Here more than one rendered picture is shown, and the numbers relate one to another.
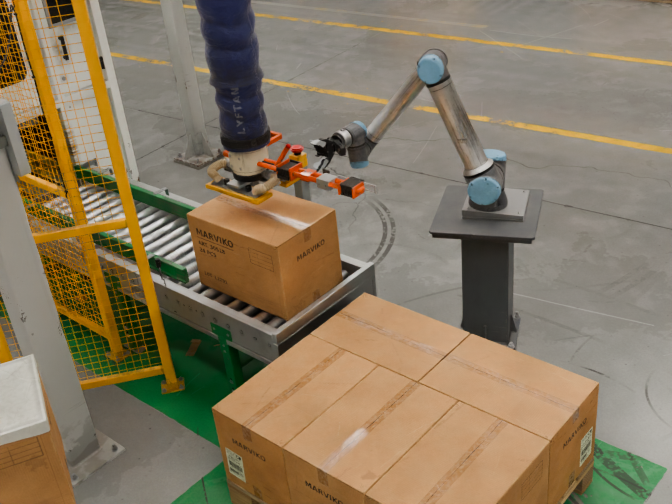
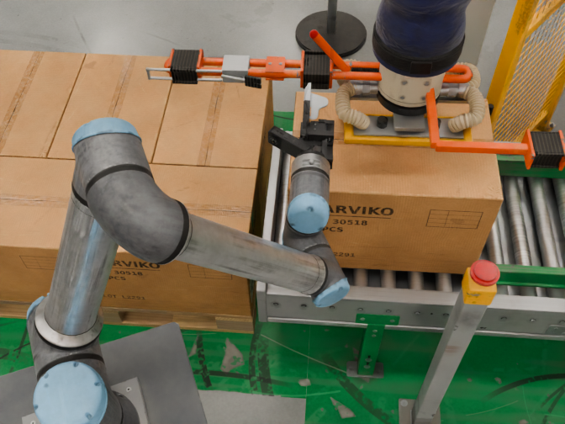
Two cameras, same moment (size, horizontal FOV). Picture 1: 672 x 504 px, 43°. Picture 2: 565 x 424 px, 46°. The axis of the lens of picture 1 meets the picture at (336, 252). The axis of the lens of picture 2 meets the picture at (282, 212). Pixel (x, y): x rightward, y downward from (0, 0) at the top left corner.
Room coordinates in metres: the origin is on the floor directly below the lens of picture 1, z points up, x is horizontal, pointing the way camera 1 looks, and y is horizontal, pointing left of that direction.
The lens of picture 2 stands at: (4.45, -0.75, 2.41)
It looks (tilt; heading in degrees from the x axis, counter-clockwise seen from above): 53 degrees down; 142
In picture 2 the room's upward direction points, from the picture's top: 1 degrees counter-clockwise
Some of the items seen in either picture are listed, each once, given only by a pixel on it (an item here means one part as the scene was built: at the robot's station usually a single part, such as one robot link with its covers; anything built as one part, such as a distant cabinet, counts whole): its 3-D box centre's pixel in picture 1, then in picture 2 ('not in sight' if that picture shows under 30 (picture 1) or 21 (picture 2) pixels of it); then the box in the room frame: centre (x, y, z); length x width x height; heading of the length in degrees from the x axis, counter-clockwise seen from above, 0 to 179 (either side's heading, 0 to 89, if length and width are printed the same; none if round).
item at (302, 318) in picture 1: (326, 301); (271, 207); (3.34, 0.07, 0.58); 0.70 x 0.03 x 0.06; 136
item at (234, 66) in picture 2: (327, 181); (236, 69); (3.30, 0.00, 1.21); 0.07 x 0.07 x 0.04; 47
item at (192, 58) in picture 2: (350, 188); (186, 64); (3.20, -0.09, 1.22); 0.08 x 0.07 x 0.05; 47
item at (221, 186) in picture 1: (237, 187); not in sight; (3.55, 0.41, 1.11); 0.34 x 0.10 x 0.05; 47
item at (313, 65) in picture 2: (289, 169); (316, 69); (3.45, 0.16, 1.22); 0.10 x 0.08 x 0.06; 137
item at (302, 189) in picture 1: (308, 237); (444, 363); (4.10, 0.14, 0.50); 0.07 x 0.07 x 1.00; 46
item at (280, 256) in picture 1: (265, 247); (385, 183); (3.60, 0.34, 0.75); 0.60 x 0.40 x 0.40; 47
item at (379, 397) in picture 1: (405, 432); (115, 174); (2.66, -0.20, 0.34); 1.20 x 1.00 x 0.40; 46
